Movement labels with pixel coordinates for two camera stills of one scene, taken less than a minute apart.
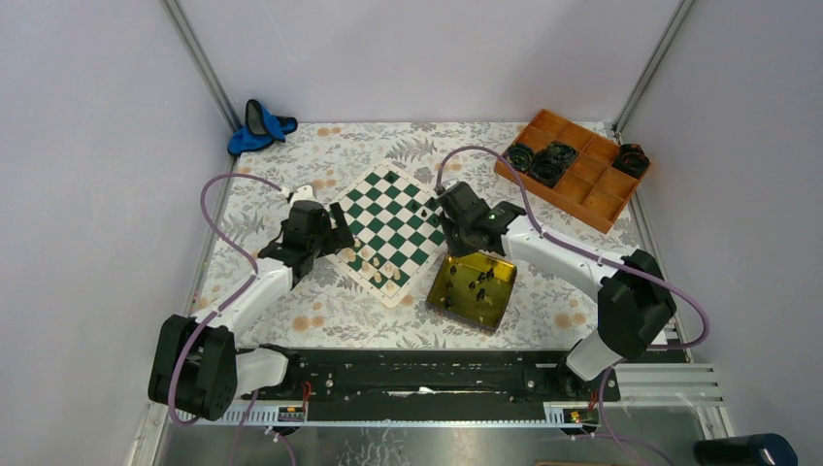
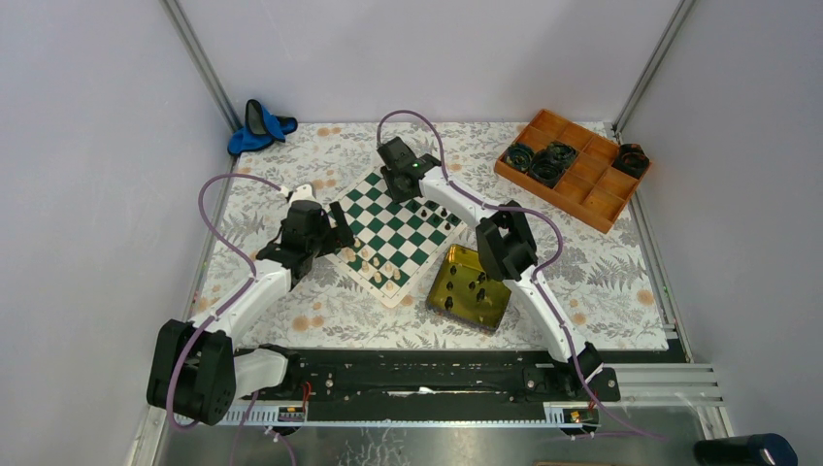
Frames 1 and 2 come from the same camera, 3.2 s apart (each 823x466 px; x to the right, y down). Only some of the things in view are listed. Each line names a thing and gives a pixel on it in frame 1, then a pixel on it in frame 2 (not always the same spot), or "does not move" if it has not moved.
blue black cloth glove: [261, 128] does not move
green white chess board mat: [398, 232] does not move
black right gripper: [453, 248] to [395, 195]
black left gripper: [341, 237] does not move
